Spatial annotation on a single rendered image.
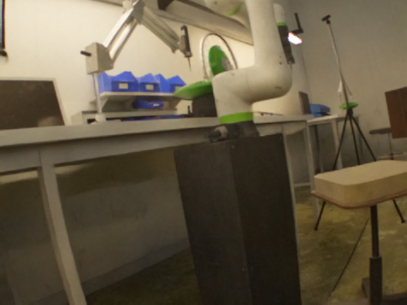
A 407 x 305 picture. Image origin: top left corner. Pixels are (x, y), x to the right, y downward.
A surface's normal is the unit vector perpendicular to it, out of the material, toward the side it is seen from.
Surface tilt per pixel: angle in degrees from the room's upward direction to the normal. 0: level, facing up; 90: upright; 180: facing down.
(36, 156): 90
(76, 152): 90
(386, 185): 90
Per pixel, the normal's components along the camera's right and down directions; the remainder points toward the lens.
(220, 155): -0.67, 0.11
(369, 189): 0.02, 0.00
